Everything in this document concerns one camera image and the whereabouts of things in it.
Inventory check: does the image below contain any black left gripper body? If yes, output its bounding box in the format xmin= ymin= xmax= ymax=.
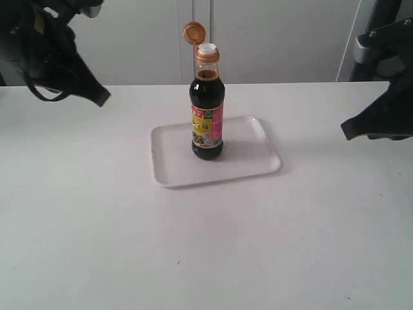
xmin=9 ymin=1 xmax=87 ymax=94

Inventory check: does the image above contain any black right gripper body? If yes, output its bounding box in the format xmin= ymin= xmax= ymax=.
xmin=385 ymin=69 xmax=412 ymax=107

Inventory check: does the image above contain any dark soy sauce bottle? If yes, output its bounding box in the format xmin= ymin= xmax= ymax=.
xmin=183 ymin=21 xmax=225 ymax=161

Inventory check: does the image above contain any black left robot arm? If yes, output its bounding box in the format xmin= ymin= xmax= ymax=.
xmin=1 ymin=0 xmax=110 ymax=107

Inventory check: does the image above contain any white rectangular plastic tray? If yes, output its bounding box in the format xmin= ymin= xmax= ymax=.
xmin=150 ymin=116 xmax=282 ymax=188

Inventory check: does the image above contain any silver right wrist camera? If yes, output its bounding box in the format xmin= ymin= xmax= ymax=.
xmin=353 ymin=17 xmax=412 ymax=67

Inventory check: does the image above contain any dark door frame post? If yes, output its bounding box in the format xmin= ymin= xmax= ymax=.
xmin=340 ymin=1 xmax=403 ymax=82

